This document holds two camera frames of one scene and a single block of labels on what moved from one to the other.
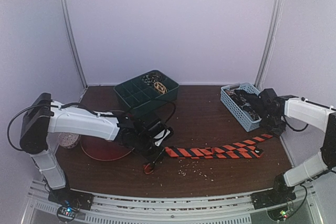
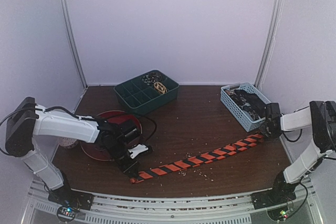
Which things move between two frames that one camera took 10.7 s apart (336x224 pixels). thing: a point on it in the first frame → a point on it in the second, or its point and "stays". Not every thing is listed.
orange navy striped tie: (245, 149) → (213, 155)
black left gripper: (153, 158) → (126, 169)
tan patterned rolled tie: (160, 87) stays
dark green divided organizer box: (147, 92) stays
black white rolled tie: (151, 78) stays
